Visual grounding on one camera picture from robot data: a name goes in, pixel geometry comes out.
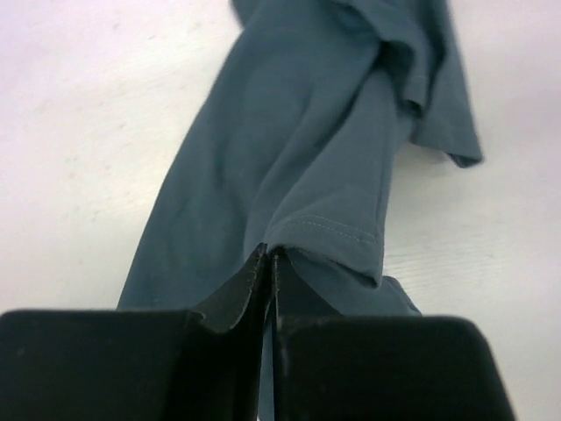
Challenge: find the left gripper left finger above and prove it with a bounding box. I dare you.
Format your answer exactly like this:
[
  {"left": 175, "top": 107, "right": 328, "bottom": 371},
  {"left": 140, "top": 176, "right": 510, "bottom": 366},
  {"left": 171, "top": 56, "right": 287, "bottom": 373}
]
[{"left": 1, "top": 246, "right": 268, "bottom": 420}]

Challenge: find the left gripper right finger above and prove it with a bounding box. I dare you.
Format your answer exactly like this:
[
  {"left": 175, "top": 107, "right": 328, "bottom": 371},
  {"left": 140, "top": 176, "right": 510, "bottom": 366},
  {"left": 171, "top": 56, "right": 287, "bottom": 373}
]
[{"left": 273, "top": 251, "right": 515, "bottom": 420}]

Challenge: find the grey-blue t-shirt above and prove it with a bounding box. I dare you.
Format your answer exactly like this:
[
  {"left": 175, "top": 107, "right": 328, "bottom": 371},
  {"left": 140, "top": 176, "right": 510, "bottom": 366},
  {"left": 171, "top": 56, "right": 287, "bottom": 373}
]
[{"left": 116, "top": 0, "right": 485, "bottom": 421}]

